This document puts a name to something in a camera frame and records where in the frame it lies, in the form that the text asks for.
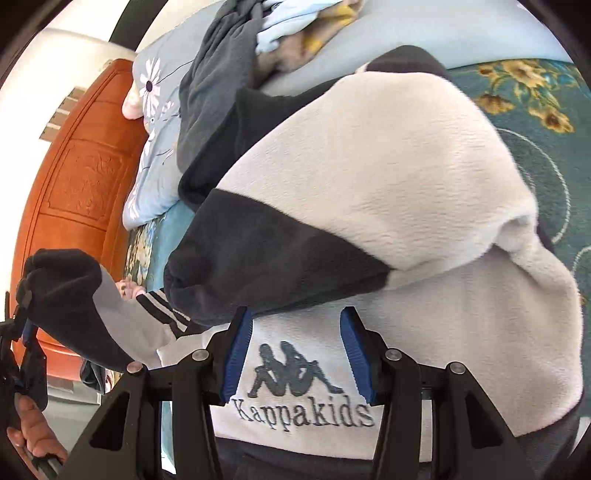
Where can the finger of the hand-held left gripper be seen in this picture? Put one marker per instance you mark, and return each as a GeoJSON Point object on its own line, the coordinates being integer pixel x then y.
{"type": "Point", "coordinates": [27, 330]}
{"type": "Point", "coordinates": [34, 374]}

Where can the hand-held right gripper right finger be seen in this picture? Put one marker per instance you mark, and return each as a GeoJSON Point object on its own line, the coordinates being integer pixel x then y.
{"type": "Point", "coordinates": [358, 355]}

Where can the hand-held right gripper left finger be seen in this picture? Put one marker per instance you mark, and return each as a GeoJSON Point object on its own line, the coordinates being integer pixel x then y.
{"type": "Point", "coordinates": [235, 355]}

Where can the dark grey and white fleece jacket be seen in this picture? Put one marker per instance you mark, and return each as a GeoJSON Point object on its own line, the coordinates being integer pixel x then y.
{"type": "Point", "coordinates": [369, 184]}

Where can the person's left hand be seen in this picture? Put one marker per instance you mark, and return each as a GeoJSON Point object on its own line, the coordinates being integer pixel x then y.
{"type": "Point", "coordinates": [37, 434]}

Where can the carved wooden headboard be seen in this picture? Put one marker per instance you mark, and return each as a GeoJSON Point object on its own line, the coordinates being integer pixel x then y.
{"type": "Point", "coordinates": [78, 194]}

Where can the light blue floral quilt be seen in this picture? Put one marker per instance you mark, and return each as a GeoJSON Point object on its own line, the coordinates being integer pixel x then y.
{"type": "Point", "coordinates": [157, 152]}

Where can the pink floral pillow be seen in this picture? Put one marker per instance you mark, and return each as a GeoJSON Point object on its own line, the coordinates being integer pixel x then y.
{"type": "Point", "coordinates": [131, 106]}

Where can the grey garment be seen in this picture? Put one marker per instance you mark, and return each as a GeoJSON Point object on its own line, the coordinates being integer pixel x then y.
{"type": "Point", "coordinates": [212, 92]}

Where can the light blue garment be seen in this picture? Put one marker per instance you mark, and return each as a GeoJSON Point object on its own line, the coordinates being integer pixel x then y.
{"type": "Point", "coordinates": [286, 23]}

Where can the grey wall frame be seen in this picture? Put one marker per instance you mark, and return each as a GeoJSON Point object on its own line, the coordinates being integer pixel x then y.
{"type": "Point", "coordinates": [75, 93]}
{"type": "Point", "coordinates": [47, 133]}
{"type": "Point", "coordinates": [65, 106]}
{"type": "Point", "coordinates": [56, 120]}

